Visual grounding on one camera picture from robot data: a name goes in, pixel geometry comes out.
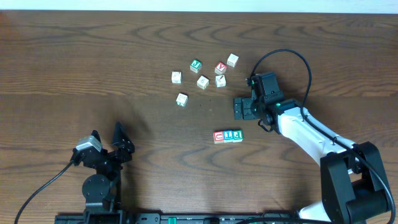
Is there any green letter F wooden block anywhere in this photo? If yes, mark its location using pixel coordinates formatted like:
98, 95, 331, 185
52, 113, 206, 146
233, 130, 244, 142

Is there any blue letter L wooden block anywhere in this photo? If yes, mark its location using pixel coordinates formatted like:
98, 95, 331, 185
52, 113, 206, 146
223, 130, 234, 142

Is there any red letter U wooden block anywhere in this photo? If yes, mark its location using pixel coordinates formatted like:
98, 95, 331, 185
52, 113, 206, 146
213, 131, 224, 144

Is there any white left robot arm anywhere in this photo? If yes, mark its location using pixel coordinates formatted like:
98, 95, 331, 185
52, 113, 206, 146
70, 122, 135, 224

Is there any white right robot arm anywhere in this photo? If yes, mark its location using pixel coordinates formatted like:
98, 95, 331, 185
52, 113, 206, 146
234, 96, 396, 223

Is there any plain pictured wooden block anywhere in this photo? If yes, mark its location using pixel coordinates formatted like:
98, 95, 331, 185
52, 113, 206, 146
215, 75, 226, 88

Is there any red letter A wooden block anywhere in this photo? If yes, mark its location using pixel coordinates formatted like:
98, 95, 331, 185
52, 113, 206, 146
215, 62, 227, 75

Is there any red letter M wooden block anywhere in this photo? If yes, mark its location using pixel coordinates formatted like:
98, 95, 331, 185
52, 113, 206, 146
227, 54, 239, 67

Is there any yellow framed wooden block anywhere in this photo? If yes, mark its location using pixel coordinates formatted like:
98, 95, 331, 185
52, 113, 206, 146
197, 76, 210, 90

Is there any plain block left near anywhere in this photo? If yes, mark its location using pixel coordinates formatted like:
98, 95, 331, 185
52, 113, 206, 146
176, 93, 188, 107

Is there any green letter J wooden block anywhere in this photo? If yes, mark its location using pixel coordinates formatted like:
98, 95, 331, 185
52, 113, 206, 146
190, 59, 202, 73

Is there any dark green side wooden block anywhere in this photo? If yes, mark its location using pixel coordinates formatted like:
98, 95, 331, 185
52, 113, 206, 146
172, 71, 182, 84

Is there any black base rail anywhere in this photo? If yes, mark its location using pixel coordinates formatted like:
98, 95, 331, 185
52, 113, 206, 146
54, 212, 298, 224

